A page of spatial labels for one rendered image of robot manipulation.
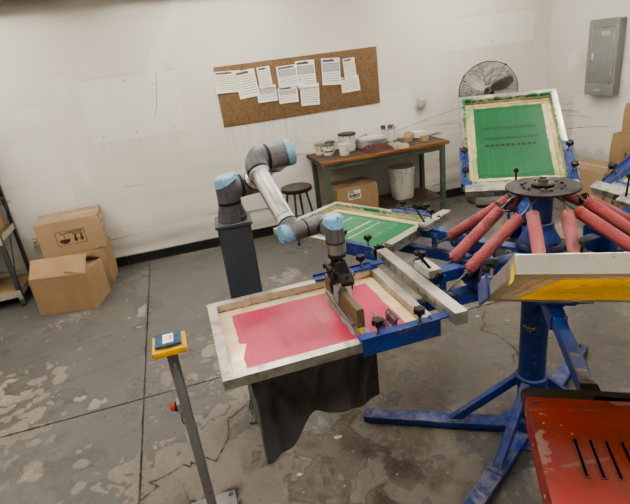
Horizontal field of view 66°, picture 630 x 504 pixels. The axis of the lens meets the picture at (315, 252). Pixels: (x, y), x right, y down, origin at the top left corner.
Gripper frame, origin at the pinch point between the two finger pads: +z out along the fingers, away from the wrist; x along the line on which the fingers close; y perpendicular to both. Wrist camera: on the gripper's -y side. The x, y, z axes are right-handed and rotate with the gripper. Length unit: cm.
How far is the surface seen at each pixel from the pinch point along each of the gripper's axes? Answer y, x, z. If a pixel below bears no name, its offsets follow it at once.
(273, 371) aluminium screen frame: -29.4, 35.7, 3.1
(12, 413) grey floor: 142, 188, 102
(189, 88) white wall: 380, 24, -73
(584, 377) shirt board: -68, -53, 8
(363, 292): 12.1, -13.2, 5.4
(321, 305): 10.0, 6.7, 5.4
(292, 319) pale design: 4.6, 20.7, 5.4
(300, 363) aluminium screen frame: -29.4, 26.4, 2.9
